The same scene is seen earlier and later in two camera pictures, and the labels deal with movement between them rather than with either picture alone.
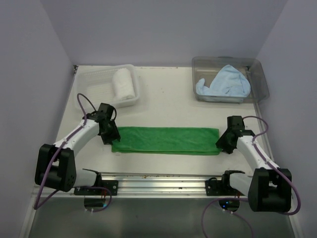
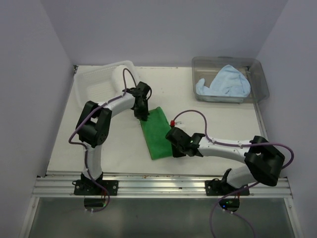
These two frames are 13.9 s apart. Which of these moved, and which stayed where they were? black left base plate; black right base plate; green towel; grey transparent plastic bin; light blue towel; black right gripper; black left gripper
Moved: black right gripper; green towel; black left gripper
Stayed: black right base plate; black left base plate; light blue towel; grey transparent plastic bin
